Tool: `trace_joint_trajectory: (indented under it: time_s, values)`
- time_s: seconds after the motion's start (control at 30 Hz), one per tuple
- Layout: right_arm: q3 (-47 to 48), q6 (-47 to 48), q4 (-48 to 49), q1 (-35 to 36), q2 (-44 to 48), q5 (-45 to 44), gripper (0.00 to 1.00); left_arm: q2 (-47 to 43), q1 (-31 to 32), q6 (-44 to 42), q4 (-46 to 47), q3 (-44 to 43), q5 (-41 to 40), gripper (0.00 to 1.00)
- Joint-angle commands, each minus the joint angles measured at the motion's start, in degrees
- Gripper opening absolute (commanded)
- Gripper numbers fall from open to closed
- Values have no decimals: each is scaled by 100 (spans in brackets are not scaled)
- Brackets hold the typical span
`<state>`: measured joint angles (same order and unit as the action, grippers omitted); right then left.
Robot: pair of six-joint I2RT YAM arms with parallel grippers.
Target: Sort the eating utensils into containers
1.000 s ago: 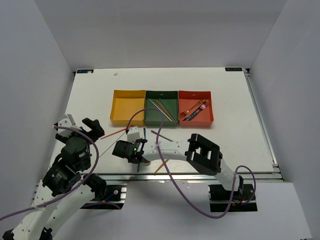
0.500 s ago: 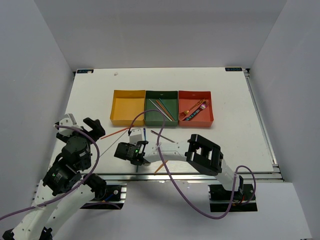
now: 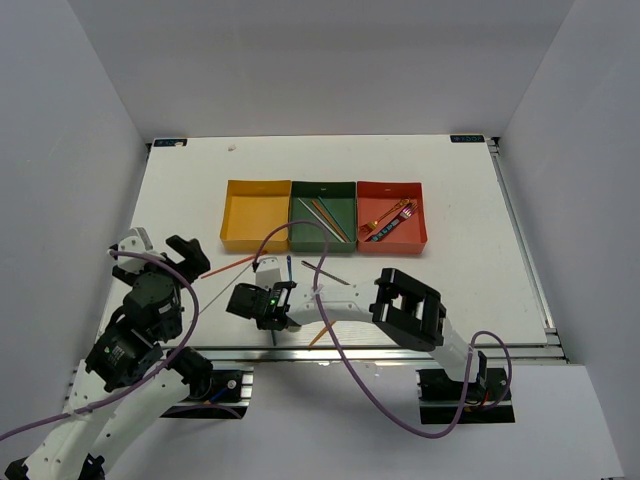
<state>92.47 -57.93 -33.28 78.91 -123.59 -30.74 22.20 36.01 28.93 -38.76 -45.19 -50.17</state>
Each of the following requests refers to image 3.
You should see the green container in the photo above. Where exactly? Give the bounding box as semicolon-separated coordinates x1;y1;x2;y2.
288;181;357;254

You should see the yellow container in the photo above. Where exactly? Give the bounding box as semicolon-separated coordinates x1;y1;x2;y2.
219;180;292;253

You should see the orange plastic spoon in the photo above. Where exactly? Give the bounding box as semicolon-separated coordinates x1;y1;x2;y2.
308;327;328;347

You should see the black spoon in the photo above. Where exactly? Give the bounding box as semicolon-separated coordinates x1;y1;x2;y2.
300;260;350;285

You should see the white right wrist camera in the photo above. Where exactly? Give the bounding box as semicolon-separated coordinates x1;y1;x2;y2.
255;256;282;290

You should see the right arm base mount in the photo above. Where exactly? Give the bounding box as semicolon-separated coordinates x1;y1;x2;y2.
412;367;516;426

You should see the gold fork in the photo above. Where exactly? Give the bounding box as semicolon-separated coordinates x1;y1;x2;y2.
358;197;410;236

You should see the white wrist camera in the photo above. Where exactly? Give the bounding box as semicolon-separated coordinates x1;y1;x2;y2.
255;256;282;290
109;227;158;273

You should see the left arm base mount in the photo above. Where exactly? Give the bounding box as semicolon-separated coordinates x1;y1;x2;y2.
161;347;250;420

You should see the iridescent rainbow spoon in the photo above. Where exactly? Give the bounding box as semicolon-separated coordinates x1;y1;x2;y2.
286;255;293;281

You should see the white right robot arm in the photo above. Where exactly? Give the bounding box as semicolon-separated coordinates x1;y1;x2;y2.
226;268;488;403

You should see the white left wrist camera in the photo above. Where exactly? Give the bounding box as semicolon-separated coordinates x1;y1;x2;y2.
109;227;158;273

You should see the orange chopstick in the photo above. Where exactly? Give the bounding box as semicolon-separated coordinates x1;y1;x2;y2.
312;200;342;236
199;255;255;280

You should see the aluminium table front rail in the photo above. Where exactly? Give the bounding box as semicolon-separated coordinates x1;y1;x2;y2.
199;343;567;364

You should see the red container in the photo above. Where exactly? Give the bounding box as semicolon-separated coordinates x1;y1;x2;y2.
356;181;428;255

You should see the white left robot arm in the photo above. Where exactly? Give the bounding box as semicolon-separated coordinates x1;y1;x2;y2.
2;228;213;479

